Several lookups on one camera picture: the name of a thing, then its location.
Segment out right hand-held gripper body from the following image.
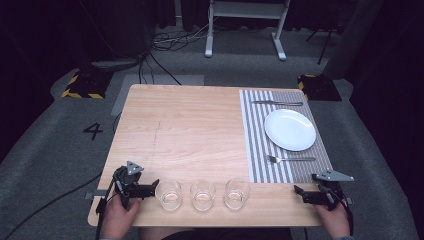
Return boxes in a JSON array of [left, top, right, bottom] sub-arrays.
[[311, 169, 355, 212]]

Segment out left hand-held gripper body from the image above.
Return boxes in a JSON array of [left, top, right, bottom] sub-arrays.
[[113, 160, 150, 210]]

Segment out clear drinking glass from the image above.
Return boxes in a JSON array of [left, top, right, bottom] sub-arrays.
[[189, 179, 217, 212], [223, 178, 252, 211], [154, 179, 184, 212]]

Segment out person's right hand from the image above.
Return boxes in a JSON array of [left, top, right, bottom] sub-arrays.
[[314, 200, 352, 240]]

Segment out person's left hand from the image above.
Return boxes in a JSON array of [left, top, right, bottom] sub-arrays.
[[100, 195, 143, 240]]

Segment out silver fork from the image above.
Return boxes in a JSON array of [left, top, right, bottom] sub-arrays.
[[267, 154, 317, 165]]

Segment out white plate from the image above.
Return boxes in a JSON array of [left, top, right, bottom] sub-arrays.
[[263, 108, 317, 152]]

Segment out grey striped placemat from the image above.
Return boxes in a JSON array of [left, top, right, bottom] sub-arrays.
[[238, 88, 334, 185]]

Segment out silver knife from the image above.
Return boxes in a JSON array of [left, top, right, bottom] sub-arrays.
[[251, 99, 305, 108]]

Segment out black yellow-striped stand base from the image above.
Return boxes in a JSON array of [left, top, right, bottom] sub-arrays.
[[297, 73, 343, 102], [60, 69, 115, 100]]

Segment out black tripod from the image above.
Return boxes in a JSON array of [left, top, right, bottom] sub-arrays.
[[305, 9, 344, 66]]

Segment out grey curtain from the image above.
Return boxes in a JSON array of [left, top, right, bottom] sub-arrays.
[[322, 0, 385, 81]]

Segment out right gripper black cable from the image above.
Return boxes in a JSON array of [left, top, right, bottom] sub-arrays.
[[328, 189, 356, 237]]

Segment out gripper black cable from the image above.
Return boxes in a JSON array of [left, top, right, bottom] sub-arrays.
[[328, 189, 356, 237], [94, 178, 120, 240]]

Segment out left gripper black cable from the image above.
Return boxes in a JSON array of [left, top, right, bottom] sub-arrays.
[[94, 178, 120, 240]]

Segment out black floor cable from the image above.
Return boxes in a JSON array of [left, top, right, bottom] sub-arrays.
[[0, 172, 104, 240]]

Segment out bundle of floor cables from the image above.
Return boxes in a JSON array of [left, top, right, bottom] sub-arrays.
[[137, 19, 218, 86]]

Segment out white metal stand frame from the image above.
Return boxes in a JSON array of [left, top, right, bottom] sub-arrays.
[[204, 0, 292, 62]]

